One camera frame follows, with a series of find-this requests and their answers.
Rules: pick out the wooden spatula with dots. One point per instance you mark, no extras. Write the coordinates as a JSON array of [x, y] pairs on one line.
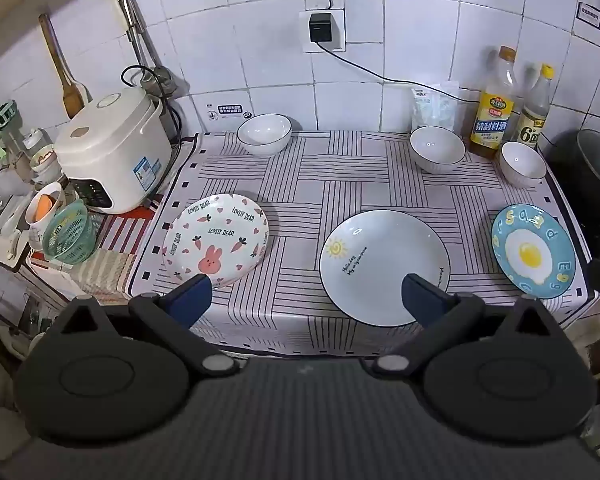
[[72, 92]]

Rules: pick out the orange vegetable piece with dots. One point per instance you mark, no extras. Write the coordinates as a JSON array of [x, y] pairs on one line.
[[44, 206]]

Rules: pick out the red striped cloth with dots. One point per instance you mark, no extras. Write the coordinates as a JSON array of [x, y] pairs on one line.
[[125, 230]]

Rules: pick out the clear plastic bag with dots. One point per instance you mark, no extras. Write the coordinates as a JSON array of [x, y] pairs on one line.
[[432, 107]]

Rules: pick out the white tray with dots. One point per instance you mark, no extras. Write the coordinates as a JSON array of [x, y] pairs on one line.
[[2, 247]]

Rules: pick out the white wall socket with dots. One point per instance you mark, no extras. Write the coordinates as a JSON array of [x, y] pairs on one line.
[[338, 20]]

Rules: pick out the dark framed wall sticker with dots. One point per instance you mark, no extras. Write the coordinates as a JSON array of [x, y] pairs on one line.
[[591, 17]]

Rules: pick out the yellow label cooking wine bottle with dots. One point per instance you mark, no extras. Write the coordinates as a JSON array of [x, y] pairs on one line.
[[490, 125]]

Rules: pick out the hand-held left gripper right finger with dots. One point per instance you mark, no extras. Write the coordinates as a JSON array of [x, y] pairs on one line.
[[420, 296]]

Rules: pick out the metal ladle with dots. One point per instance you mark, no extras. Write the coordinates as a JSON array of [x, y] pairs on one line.
[[140, 45]]

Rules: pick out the pale blue sun print plate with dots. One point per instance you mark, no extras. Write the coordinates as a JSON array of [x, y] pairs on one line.
[[380, 255]]

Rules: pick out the blue fried egg print plate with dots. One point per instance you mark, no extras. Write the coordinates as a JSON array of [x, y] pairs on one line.
[[530, 255]]

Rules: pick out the green plastic basket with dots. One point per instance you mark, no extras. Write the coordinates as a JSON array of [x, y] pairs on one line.
[[65, 232]]

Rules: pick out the clear vinegar bottle yellow cap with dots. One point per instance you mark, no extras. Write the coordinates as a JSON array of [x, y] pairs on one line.
[[532, 125]]

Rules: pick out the white wall sticker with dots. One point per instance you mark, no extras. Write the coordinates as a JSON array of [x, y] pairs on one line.
[[225, 111]]

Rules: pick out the small printed cup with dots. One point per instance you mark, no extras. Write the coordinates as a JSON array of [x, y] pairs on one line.
[[42, 160]]

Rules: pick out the white cup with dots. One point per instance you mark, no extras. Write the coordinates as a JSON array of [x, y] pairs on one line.
[[32, 220]]

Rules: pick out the white rice cooker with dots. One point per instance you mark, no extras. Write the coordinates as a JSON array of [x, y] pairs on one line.
[[115, 150]]

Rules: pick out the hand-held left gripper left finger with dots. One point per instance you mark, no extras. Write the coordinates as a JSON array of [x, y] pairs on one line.
[[192, 296]]

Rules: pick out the striped square pattern tablecloth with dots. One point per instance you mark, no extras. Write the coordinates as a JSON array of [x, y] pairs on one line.
[[330, 175]]

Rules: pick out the black charger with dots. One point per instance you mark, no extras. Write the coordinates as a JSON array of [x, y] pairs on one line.
[[320, 27]]

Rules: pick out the small white ribbed bowl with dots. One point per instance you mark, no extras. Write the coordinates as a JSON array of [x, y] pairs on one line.
[[522, 162]]

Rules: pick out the white bunny print plate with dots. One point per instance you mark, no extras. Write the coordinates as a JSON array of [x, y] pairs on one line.
[[215, 230]]

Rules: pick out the beige striped cloth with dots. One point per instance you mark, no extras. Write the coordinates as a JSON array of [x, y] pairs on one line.
[[105, 272]]

